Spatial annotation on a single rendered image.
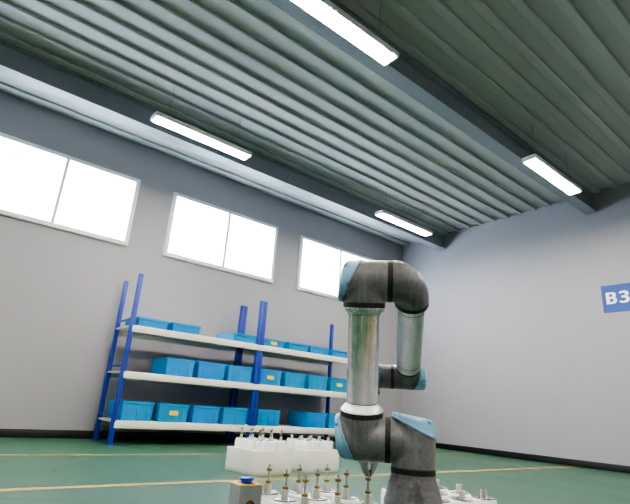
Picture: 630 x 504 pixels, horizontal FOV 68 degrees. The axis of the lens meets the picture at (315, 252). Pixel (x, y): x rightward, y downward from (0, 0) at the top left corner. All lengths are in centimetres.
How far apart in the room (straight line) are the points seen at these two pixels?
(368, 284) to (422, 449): 44
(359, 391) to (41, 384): 550
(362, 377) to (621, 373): 672
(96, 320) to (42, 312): 62
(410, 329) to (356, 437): 33
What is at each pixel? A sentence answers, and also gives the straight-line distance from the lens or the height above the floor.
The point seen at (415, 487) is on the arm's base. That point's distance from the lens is 133.
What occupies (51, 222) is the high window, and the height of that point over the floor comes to 250.
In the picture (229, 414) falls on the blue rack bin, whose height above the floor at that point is 38.
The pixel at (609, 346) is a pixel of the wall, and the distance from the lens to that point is 793.
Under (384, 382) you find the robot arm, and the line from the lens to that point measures 156.
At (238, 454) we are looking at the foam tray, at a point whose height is 13.
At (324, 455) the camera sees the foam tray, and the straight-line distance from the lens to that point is 454.
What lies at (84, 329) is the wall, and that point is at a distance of 663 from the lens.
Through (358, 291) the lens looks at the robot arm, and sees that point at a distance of 127.
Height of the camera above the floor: 53
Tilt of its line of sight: 18 degrees up
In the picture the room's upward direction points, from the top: 4 degrees clockwise
